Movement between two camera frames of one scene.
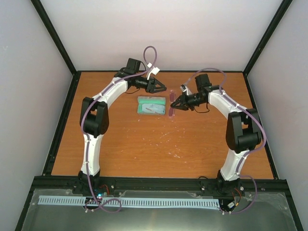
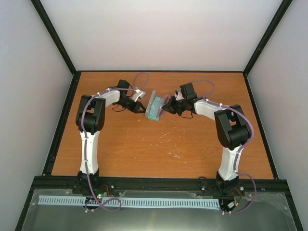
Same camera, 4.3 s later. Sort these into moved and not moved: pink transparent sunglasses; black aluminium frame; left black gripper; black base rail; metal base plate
Moved: left black gripper; pink transparent sunglasses
Not moved: black base rail; black aluminium frame; metal base plate
